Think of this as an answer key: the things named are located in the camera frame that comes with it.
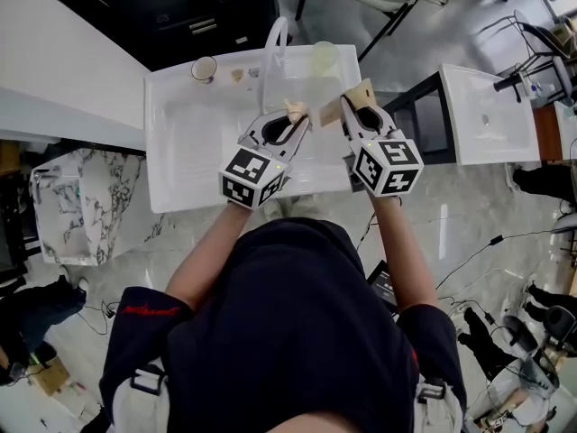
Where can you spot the translucent yellowish cup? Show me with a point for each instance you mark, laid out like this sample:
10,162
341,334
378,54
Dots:
324,59

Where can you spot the large white sink basin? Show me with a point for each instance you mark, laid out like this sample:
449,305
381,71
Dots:
194,151

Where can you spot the white cup with dark rim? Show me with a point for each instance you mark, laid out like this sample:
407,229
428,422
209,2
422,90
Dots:
204,68

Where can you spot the black printer cabinet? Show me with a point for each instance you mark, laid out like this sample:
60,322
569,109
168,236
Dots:
180,16

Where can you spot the white arched faucet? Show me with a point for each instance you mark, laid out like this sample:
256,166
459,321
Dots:
265,79

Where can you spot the person's left forearm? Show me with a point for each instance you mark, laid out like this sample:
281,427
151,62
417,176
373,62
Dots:
203,260

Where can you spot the brown wooden table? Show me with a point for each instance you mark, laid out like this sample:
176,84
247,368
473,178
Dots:
547,138

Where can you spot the black sink frame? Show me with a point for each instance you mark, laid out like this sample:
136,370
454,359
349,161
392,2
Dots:
412,89

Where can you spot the person's right forearm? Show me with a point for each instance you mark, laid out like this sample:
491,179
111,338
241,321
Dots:
401,255

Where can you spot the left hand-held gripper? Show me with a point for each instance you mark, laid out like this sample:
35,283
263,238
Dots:
248,169

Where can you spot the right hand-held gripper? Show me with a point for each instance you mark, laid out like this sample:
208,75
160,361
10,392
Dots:
387,169

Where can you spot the black frame chair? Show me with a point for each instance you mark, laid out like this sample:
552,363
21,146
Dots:
550,43

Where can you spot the black faucet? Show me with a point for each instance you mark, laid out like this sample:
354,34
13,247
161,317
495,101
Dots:
507,84

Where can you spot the small grey sticker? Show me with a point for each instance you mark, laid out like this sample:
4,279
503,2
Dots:
253,72

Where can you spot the brown cardboard box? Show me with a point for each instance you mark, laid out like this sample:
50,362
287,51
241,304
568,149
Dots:
52,377

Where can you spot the person's black t-shirt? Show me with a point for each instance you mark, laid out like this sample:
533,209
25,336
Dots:
288,332

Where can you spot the person's light trousers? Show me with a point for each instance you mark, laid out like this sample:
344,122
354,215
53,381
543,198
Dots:
135,413

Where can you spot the marble pattern cabinet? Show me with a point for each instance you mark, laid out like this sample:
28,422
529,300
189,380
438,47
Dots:
112,187

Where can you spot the small white sink basin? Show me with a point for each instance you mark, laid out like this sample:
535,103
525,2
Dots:
473,129

